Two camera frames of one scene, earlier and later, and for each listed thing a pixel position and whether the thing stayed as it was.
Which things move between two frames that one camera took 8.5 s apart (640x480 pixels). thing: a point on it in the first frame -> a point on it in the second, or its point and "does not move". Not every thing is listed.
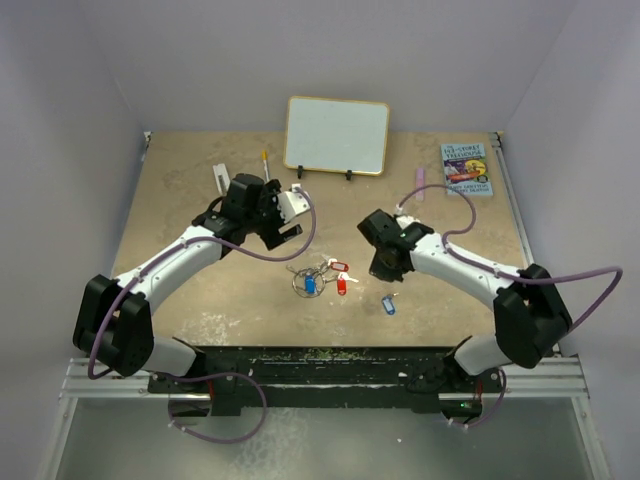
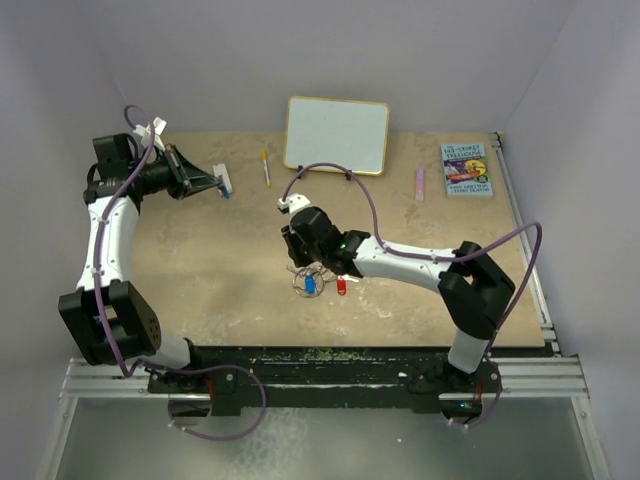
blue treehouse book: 466,169 does not move
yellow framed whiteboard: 336,135 does not move
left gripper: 272,237 -> 193,178
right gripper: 380,271 -> 292,237
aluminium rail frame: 560,378 does not move
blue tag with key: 310,284 does not move
